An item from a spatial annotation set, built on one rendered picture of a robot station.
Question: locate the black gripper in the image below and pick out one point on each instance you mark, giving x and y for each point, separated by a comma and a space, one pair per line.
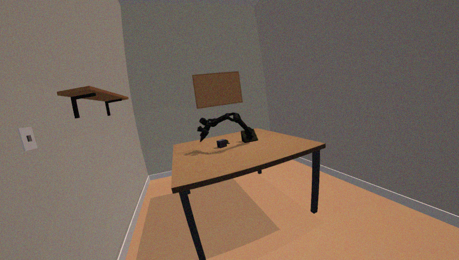
204, 133

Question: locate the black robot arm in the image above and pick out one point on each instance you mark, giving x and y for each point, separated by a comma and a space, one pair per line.
236, 118

